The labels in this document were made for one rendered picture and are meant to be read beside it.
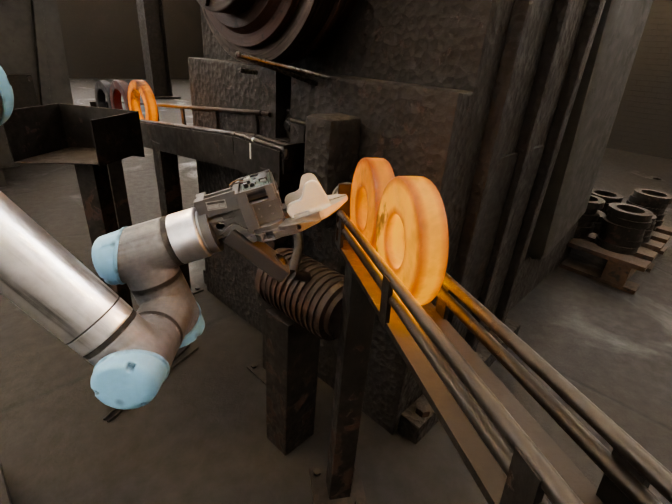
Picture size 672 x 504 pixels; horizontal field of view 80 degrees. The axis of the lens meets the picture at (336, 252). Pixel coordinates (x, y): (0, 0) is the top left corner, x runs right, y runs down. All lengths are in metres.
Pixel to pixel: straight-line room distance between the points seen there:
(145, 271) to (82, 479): 0.69
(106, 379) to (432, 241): 0.39
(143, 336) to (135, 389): 0.06
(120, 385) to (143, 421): 0.74
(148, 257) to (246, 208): 0.15
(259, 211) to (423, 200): 0.25
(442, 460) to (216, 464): 0.57
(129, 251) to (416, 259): 0.39
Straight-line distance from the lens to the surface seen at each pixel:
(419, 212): 0.42
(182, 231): 0.59
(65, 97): 3.91
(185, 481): 1.14
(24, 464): 1.30
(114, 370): 0.52
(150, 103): 1.62
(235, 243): 0.60
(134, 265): 0.62
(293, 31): 0.92
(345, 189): 0.70
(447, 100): 0.80
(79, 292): 0.53
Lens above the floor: 0.92
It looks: 26 degrees down
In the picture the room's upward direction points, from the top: 5 degrees clockwise
